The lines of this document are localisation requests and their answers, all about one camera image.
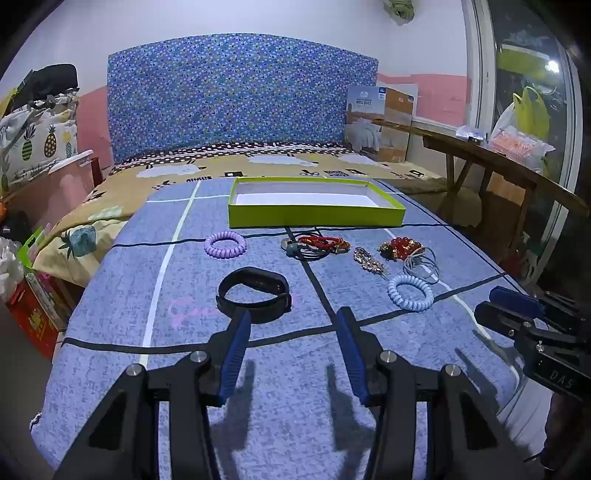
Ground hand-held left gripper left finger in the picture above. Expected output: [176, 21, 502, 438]
[53, 307, 252, 480]

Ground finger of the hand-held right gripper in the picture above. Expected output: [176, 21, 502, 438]
[474, 301, 539, 344]
[489, 285, 578, 320]

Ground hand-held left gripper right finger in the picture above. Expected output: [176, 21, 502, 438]
[335, 306, 536, 480]

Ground light blue spiral hair tie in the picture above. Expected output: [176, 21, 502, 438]
[387, 274, 435, 313]

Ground black wristband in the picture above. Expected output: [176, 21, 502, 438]
[217, 267, 293, 322]

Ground gold beaded black hair tie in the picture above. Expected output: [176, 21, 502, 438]
[353, 247, 387, 278]

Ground grey elastic hair ties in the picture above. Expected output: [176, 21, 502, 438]
[403, 247, 442, 285]

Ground purple spiral hair tie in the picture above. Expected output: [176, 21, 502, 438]
[204, 232, 248, 258]

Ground orange red beaded bracelet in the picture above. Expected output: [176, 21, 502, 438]
[298, 234, 350, 254]

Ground red and gold bead bracelet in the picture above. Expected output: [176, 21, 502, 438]
[378, 236, 426, 262]

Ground black hair tie with bead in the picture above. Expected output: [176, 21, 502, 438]
[286, 244, 326, 262]

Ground green shallow cardboard box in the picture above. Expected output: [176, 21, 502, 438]
[228, 176, 406, 229]

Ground person's right hand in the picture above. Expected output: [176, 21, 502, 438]
[545, 394, 591, 469]

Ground blue grey checked blanket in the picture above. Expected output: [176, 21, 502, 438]
[30, 178, 527, 480]

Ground wooden bench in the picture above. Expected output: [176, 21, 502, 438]
[411, 122, 589, 261]

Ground white plastic bag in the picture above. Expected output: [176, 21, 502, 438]
[489, 104, 556, 174]

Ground clear plastic packet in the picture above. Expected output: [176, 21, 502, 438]
[455, 124, 489, 142]

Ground yellow plastic bag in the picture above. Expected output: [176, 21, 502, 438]
[512, 87, 551, 139]

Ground tan cartoon print bedsheet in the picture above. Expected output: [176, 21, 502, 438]
[34, 143, 448, 289]

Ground red carton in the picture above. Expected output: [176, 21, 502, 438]
[4, 272, 65, 361]

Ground green paper bag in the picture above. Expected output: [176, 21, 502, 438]
[18, 226, 62, 324]

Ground cardboard quilt box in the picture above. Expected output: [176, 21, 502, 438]
[345, 84, 419, 163]

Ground pink storage box white lid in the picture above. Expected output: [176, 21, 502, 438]
[9, 150, 100, 232]

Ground blue floral headboard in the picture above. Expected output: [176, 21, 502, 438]
[107, 33, 379, 164]

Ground pineapple print fabric bag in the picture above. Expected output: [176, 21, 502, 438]
[0, 95, 79, 191]

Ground green hanging cloth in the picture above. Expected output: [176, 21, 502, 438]
[383, 0, 416, 24]

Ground black bag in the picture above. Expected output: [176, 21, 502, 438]
[11, 65, 80, 112]

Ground glass door white frame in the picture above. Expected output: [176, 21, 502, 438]
[462, 0, 591, 287]

